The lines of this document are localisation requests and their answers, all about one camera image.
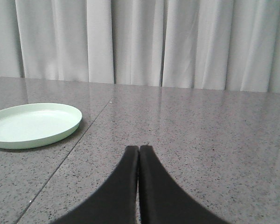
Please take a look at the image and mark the white pleated curtain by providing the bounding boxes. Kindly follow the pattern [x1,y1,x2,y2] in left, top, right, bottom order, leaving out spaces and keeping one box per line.
[0,0,280,93]

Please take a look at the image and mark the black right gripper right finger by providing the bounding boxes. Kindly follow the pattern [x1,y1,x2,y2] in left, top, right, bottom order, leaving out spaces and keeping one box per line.
[139,146,227,224]

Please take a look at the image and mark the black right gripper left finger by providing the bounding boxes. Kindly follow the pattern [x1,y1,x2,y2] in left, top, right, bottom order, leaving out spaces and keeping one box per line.
[53,146,139,224]

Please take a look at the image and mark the mint green round plate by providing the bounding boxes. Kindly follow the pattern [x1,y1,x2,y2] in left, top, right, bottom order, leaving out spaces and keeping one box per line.
[0,103,82,149]

